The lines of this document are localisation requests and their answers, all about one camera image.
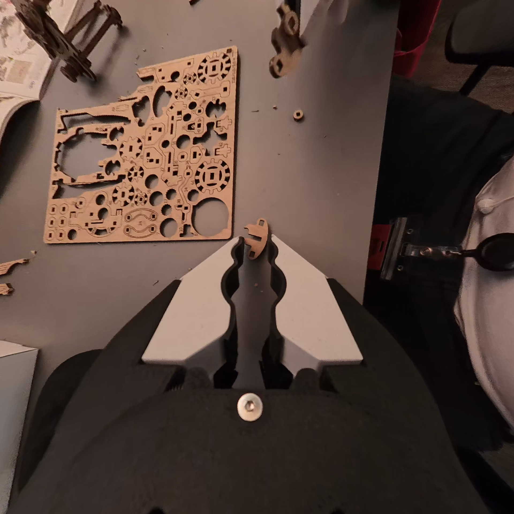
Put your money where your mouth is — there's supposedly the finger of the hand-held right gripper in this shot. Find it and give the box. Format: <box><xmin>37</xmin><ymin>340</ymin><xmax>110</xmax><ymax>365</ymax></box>
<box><xmin>299</xmin><ymin>0</ymin><xmax>351</xmax><ymax>29</ymax></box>

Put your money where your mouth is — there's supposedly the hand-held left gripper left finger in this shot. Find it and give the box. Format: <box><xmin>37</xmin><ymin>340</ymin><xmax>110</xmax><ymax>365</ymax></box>
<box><xmin>141</xmin><ymin>236</ymin><xmax>245</xmax><ymax>389</ymax></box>

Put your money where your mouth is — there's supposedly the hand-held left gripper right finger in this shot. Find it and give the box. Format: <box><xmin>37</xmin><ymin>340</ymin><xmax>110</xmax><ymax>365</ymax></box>
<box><xmin>262</xmin><ymin>235</ymin><xmax>365</xmax><ymax>389</ymax></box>

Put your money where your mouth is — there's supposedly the small wooden model assembly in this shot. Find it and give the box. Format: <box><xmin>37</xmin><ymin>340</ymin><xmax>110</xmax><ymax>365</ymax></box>
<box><xmin>268</xmin><ymin>1</ymin><xmax>307</xmax><ymax>78</ymax></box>

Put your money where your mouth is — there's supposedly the small notched wooden part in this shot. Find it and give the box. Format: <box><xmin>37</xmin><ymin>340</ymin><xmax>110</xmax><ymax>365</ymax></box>
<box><xmin>244</xmin><ymin>218</ymin><xmax>269</xmax><ymax>262</ymax></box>

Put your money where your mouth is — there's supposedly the wooden parts sheet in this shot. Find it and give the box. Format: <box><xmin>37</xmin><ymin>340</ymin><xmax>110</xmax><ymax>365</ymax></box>
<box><xmin>42</xmin><ymin>45</ymin><xmax>238</xmax><ymax>244</ymax></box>

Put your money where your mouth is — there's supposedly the dark wooden model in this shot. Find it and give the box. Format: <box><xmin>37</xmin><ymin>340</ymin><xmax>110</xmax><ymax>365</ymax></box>
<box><xmin>14</xmin><ymin>0</ymin><xmax>124</xmax><ymax>84</ymax></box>

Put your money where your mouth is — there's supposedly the red bag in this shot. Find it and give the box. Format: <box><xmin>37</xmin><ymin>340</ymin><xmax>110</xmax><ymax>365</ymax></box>
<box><xmin>393</xmin><ymin>0</ymin><xmax>443</xmax><ymax>80</ymax></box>

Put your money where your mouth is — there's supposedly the clear badge holder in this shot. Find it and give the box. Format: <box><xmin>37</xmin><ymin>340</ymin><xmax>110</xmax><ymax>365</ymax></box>
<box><xmin>379</xmin><ymin>217</ymin><xmax>462</xmax><ymax>282</ymax></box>

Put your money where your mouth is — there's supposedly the grey seat chair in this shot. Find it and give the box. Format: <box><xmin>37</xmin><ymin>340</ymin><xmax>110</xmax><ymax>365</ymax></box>
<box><xmin>445</xmin><ymin>0</ymin><xmax>514</xmax><ymax>97</ymax></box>

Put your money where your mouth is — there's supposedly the white cardboard tray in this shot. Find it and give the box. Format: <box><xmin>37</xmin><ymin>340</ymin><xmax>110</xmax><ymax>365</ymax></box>
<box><xmin>0</xmin><ymin>341</ymin><xmax>39</xmax><ymax>496</ymax></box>

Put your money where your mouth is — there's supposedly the black badge reel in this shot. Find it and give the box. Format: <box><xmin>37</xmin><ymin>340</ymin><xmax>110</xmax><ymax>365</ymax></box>
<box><xmin>462</xmin><ymin>234</ymin><xmax>514</xmax><ymax>274</ymax></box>

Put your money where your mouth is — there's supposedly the instruction booklet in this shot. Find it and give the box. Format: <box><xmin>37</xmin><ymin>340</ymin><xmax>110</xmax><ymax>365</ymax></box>
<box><xmin>0</xmin><ymin>0</ymin><xmax>83</xmax><ymax>137</ymax></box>

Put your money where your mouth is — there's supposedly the long wooden frame scrap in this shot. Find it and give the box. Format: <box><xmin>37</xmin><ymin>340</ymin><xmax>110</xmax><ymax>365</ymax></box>
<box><xmin>0</xmin><ymin>258</ymin><xmax>31</xmax><ymax>298</ymax></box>

